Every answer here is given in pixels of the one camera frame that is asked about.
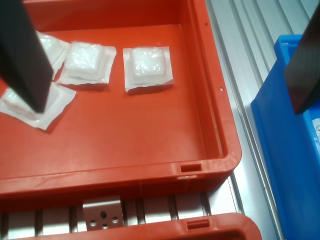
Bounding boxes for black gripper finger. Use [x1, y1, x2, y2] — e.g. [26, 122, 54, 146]
[0, 0, 55, 114]
[284, 4, 320, 115]

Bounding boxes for red plastic box with bandages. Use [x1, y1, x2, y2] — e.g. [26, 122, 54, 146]
[0, 0, 243, 204]

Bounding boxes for red plastic box medical supplies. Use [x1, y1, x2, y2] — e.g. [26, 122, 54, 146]
[0, 212, 262, 240]

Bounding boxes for blue plastic bin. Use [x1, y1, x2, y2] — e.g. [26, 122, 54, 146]
[250, 34, 320, 240]

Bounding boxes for aluminium angle bracket with holes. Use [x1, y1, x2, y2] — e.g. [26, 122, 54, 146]
[82, 196, 124, 232]

